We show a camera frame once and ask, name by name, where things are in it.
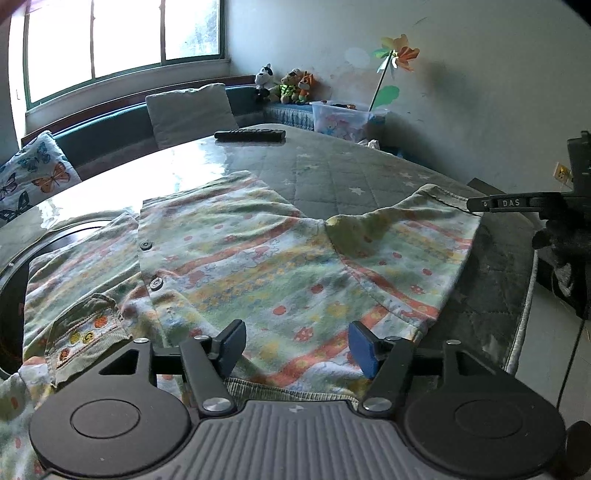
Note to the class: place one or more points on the wall socket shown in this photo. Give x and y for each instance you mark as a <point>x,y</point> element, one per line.
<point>563,171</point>

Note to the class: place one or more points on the orange fox plush toy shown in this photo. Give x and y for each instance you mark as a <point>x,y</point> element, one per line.
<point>306,85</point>

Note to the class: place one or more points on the teal sofa bench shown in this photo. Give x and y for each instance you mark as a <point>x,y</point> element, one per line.
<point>115,131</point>

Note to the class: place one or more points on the grey pillow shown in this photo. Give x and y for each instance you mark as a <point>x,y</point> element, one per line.
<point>191,115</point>

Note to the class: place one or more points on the white cloth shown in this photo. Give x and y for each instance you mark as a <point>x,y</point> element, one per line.
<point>372,143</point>

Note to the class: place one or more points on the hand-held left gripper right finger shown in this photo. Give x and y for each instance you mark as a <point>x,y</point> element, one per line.
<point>363,351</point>

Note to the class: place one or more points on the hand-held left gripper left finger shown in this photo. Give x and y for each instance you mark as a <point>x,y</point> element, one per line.
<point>232,347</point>

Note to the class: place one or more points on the grey quilted star table cover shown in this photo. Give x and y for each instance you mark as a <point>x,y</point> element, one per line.
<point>360,177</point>

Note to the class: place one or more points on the black and white plush toy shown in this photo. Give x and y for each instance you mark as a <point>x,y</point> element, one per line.
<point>264,81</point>

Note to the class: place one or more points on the brown bear plush toy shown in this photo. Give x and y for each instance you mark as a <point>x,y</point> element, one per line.
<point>289,85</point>

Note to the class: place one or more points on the butterfly print pillow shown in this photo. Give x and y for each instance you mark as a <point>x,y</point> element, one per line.
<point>34,173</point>

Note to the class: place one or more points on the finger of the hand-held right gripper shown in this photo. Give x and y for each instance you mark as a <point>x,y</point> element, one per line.
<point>517,203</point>

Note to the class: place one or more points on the clear plastic storage bin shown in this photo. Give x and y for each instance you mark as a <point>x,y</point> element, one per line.
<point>339,121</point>

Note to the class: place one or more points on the black remote control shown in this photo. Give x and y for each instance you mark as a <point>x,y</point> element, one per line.
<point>249,135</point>

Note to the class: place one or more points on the striped patterned shirt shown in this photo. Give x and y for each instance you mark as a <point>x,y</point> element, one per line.
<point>258,258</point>

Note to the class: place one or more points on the window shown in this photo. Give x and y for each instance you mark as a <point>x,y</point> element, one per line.
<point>120,37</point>

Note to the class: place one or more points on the colourful pinwheel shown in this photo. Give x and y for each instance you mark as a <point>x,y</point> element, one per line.
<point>397,53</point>

